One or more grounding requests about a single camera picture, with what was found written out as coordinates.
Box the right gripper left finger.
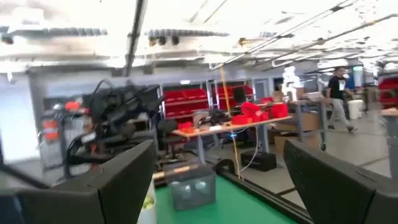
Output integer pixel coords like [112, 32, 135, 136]
[0, 139, 156, 224]

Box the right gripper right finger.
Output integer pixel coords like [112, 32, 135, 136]
[283, 139, 398, 224]

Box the black office chair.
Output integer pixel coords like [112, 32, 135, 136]
[156, 119, 189, 161]

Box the orange background object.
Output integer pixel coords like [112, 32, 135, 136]
[64, 100, 82, 112]
[42, 119, 60, 141]

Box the red bin storage rack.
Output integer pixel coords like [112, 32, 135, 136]
[162, 87, 210, 121]
[377, 72, 398, 109]
[213, 84, 255, 110]

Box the red storage bin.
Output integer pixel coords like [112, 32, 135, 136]
[178, 121, 196, 134]
[269, 102, 290, 119]
[230, 114, 253, 126]
[239, 101, 270, 123]

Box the grey workbench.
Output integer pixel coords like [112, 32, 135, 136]
[287, 98, 329, 152]

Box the cardboard box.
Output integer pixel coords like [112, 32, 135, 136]
[273, 133, 299, 150]
[275, 111, 321, 133]

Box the white trash can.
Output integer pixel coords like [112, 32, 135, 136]
[347, 99, 365, 120]

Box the black floor box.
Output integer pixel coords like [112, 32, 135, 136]
[240, 150, 278, 173]

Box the wooden top workbench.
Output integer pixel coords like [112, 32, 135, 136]
[172, 114, 294, 164]

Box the person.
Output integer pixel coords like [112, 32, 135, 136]
[324, 66, 359, 134]

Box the dark grey plastic bin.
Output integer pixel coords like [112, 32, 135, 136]
[164, 164, 217, 212]

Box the white humanoid figure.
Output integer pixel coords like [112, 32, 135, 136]
[281, 65, 302, 103]

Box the black aluminium table frame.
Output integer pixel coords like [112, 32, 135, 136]
[213, 158, 315, 224]

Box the dark overhead frame post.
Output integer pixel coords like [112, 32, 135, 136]
[124, 0, 149, 78]

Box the white cable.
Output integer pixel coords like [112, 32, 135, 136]
[238, 126, 261, 175]

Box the orange power cable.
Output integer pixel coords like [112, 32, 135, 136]
[218, 65, 243, 180]

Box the black arched handle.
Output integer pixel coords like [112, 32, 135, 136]
[213, 158, 236, 175]

